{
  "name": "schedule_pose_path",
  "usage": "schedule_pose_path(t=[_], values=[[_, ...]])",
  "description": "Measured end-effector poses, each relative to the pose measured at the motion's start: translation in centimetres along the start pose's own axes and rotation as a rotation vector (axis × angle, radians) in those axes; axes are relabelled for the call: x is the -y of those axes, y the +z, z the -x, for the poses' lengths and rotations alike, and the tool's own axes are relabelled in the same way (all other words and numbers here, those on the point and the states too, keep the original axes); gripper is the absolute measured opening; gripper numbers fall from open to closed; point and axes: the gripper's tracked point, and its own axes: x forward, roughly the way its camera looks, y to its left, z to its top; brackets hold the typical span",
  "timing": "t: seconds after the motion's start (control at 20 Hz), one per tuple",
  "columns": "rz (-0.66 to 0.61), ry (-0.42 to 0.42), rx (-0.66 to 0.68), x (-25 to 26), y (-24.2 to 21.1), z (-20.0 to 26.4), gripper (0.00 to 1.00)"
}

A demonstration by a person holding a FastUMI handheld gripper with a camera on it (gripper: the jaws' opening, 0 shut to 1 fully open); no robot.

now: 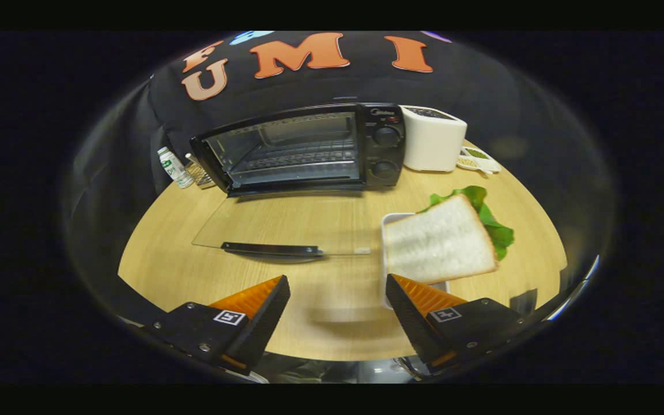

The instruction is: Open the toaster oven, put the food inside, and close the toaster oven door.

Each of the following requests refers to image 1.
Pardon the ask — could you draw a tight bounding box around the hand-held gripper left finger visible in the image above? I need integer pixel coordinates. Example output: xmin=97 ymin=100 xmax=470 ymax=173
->
xmin=136 ymin=275 xmax=291 ymax=375

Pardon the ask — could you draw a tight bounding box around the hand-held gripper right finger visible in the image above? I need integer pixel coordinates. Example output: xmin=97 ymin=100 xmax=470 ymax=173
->
xmin=386 ymin=273 xmax=531 ymax=374

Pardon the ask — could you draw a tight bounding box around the white bread lettuce sandwich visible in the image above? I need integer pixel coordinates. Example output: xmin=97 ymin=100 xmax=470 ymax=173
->
xmin=384 ymin=186 xmax=515 ymax=285

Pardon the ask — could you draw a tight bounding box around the black toaster oven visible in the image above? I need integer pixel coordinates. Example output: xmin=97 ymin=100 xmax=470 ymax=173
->
xmin=190 ymin=103 xmax=406 ymax=265

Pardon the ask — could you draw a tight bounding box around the white pop-up toaster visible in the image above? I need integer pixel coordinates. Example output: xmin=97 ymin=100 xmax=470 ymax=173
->
xmin=399 ymin=105 xmax=468 ymax=172

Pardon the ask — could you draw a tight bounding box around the white plastic tray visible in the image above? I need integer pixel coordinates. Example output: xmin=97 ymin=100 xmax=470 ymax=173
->
xmin=380 ymin=213 xmax=451 ymax=310

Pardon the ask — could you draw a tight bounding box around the white divided dish of beans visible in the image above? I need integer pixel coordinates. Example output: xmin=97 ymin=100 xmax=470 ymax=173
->
xmin=456 ymin=146 xmax=502 ymax=176

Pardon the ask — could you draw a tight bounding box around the small white green-label bottle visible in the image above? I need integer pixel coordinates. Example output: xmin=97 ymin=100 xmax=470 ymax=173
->
xmin=157 ymin=146 xmax=194 ymax=190

